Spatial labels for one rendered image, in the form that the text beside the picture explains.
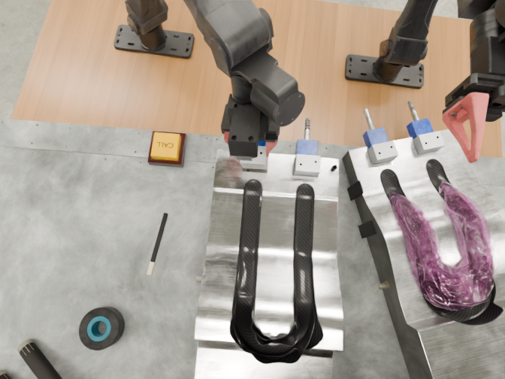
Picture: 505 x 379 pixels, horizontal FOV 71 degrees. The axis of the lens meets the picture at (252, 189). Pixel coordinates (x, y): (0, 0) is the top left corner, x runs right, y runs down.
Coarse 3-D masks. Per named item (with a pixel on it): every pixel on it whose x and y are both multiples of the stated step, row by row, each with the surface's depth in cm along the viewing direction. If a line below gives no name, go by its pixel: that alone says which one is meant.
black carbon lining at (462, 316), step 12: (432, 168) 79; (384, 180) 78; (396, 180) 78; (432, 180) 78; (444, 180) 78; (396, 192) 77; (492, 300) 70; (444, 312) 70; (456, 312) 70; (468, 312) 70; (480, 312) 70; (492, 312) 67; (468, 324) 65; (480, 324) 65
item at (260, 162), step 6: (264, 144) 70; (258, 150) 68; (264, 150) 68; (258, 156) 68; (264, 156) 68; (240, 162) 68; (246, 162) 68; (252, 162) 68; (258, 162) 68; (264, 162) 68; (258, 168) 73; (264, 168) 72
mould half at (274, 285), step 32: (224, 160) 74; (288, 160) 75; (320, 160) 75; (224, 192) 73; (288, 192) 73; (320, 192) 73; (224, 224) 71; (288, 224) 72; (320, 224) 72; (224, 256) 69; (288, 256) 70; (320, 256) 70; (224, 288) 65; (256, 288) 65; (288, 288) 66; (320, 288) 66; (224, 320) 62; (256, 320) 62; (288, 320) 62; (320, 320) 62; (224, 352) 68; (320, 352) 68
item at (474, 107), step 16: (464, 96) 43; (480, 96) 41; (448, 112) 46; (464, 112) 44; (480, 112) 41; (496, 112) 46; (448, 128) 47; (480, 128) 42; (464, 144) 44; (480, 144) 42
